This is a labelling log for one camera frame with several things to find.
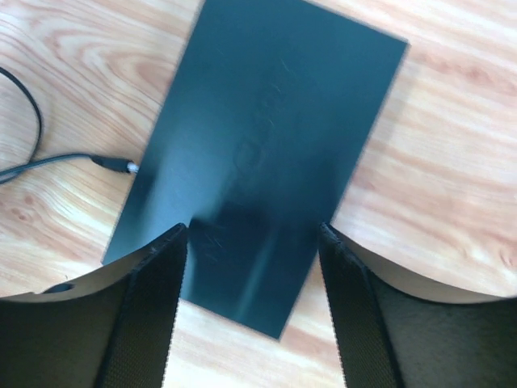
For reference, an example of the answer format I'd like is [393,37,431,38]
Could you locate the thin black power cable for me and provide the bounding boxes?
[0,66,139,186]

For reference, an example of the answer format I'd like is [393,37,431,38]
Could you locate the black network switch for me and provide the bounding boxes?
[103,0,408,338]

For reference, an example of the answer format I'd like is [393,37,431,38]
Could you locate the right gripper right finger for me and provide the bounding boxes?
[318,224,516,387]

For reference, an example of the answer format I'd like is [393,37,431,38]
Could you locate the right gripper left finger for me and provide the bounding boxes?
[1,224,187,387]

